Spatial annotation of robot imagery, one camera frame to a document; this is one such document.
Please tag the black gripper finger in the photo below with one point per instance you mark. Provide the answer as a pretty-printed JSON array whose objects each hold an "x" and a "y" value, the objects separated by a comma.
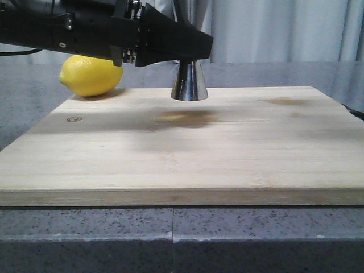
[{"x": 163, "y": 39}]

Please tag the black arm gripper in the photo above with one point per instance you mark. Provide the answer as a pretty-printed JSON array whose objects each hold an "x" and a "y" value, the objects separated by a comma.
[{"x": 102, "y": 29}]

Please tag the steel double jigger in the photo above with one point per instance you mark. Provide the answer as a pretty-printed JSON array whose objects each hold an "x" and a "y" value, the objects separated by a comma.
[{"x": 189, "y": 84}]

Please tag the yellow lemon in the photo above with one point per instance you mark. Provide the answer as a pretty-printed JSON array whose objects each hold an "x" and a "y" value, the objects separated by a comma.
[{"x": 89, "y": 76}]

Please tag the grey curtain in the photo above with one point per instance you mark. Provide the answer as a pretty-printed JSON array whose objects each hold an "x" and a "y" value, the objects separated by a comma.
[{"x": 268, "y": 31}]

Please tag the light wooden cutting board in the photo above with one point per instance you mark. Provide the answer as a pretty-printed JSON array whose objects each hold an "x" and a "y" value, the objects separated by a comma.
[{"x": 241, "y": 146}]

